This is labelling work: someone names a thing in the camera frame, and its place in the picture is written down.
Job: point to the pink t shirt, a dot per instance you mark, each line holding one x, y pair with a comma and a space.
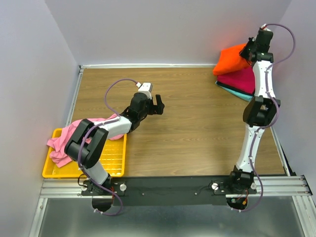
61, 145

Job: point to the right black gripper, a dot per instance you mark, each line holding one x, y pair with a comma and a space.
242, 52

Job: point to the aluminium frame rail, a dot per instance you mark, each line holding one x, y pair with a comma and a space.
273, 186

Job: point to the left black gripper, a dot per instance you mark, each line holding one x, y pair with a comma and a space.
156, 109

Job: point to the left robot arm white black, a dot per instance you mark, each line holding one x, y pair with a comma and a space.
87, 141

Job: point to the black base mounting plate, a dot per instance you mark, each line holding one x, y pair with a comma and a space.
168, 191

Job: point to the orange t shirt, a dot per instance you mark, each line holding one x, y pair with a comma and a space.
230, 60

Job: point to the folded magenta t shirt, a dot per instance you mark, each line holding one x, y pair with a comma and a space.
243, 79

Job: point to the folded teal t shirt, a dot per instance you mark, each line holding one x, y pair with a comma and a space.
240, 95

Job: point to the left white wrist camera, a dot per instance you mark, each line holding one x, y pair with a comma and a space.
145, 88

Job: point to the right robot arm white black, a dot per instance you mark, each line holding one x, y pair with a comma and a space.
260, 113

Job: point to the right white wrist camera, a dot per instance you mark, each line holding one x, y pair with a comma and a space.
264, 27

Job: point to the yellow plastic tray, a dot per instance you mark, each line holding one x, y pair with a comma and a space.
112, 159

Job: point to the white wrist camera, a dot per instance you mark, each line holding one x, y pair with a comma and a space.
145, 88
264, 27

